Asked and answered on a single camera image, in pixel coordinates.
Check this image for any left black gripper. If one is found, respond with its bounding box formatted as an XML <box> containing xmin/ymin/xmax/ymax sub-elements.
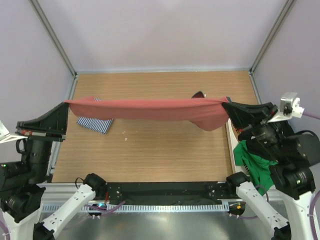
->
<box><xmin>18</xmin><ymin>99</ymin><xmax>71</xmax><ymax>182</ymax></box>

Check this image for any red tank top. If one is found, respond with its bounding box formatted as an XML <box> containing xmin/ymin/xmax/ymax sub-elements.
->
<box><xmin>65</xmin><ymin>97</ymin><xmax>229</xmax><ymax>132</ymax></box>

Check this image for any white plastic tray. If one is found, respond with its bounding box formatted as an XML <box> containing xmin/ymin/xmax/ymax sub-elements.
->
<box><xmin>225</xmin><ymin>119</ymin><xmax>249</xmax><ymax>175</ymax></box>

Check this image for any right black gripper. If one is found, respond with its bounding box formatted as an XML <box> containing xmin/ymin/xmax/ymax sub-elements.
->
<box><xmin>222</xmin><ymin>98</ymin><xmax>287</xmax><ymax>159</ymax></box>

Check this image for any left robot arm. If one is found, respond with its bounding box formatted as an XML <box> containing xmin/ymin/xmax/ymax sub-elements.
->
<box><xmin>0</xmin><ymin>102</ymin><xmax>107</xmax><ymax>240</ymax></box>

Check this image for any blue white striped tank top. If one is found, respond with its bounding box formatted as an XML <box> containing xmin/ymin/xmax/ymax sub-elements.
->
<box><xmin>76</xmin><ymin>97</ymin><xmax>115</xmax><ymax>136</ymax></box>

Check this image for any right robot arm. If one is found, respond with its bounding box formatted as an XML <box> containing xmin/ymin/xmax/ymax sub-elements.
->
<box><xmin>222</xmin><ymin>99</ymin><xmax>320</xmax><ymax>240</ymax></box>

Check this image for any green tank top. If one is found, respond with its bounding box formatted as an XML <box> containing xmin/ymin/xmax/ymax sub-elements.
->
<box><xmin>233</xmin><ymin>140</ymin><xmax>277</xmax><ymax>191</ymax></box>

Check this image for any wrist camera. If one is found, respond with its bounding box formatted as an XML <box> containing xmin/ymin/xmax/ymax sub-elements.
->
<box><xmin>268</xmin><ymin>92</ymin><xmax>305</xmax><ymax>123</ymax></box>
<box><xmin>0</xmin><ymin>121</ymin><xmax>27</xmax><ymax>144</ymax></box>

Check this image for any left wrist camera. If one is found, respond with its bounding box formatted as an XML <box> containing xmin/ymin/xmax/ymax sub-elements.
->
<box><xmin>0</xmin><ymin>121</ymin><xmax>27</xmax><ymax>144</ymax></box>

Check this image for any slotted cable duct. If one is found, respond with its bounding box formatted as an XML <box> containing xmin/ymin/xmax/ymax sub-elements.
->
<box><xmin>41</xmin><ymin>202</ymin><xmax>230</xmax><ymax>213</ymax></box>

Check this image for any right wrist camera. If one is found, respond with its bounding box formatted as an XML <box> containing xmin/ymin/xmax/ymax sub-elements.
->
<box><xmin>268</xmin><ymin>92</ymin><xmax>305</xmax><ymax>123</ymax></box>

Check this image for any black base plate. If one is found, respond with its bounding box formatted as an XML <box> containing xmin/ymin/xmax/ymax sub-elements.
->
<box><xmin>95</xmin><ymin>181</ymin><xmax>239</xmax><ymax>206</ymax></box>

